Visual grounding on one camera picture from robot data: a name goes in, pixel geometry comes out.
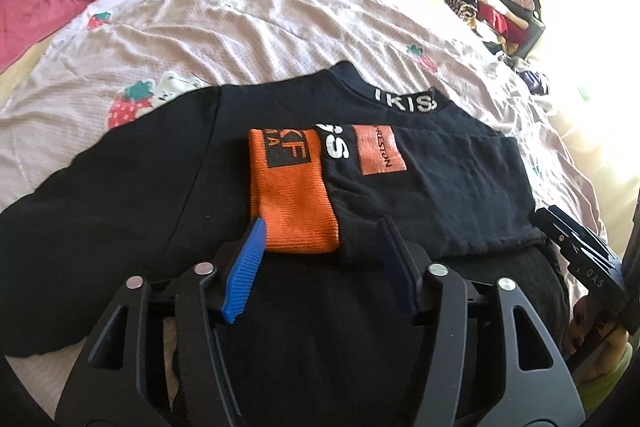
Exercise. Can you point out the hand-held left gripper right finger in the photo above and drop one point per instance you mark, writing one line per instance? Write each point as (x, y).
(400, 269)

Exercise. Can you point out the black sweatshirt with orange cuff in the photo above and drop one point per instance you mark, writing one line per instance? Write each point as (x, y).
(150, 182)

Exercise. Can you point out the lilac strawberry printed blanket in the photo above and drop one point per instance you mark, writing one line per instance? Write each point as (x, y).
(250, 32)

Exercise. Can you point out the dark storage box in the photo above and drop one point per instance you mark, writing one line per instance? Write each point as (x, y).
(527, 38)

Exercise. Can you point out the person's right hand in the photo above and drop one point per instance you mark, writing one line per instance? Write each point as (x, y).
(587, 324)

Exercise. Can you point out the purple cloth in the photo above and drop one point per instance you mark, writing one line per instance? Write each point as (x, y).
(534, 82)

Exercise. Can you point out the pale curtain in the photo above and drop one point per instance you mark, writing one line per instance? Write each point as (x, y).
(590, 57)

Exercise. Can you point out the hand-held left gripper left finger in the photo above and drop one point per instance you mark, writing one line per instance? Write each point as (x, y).
(244, 274)

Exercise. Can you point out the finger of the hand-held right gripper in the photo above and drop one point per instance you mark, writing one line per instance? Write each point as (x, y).
(567, 232)

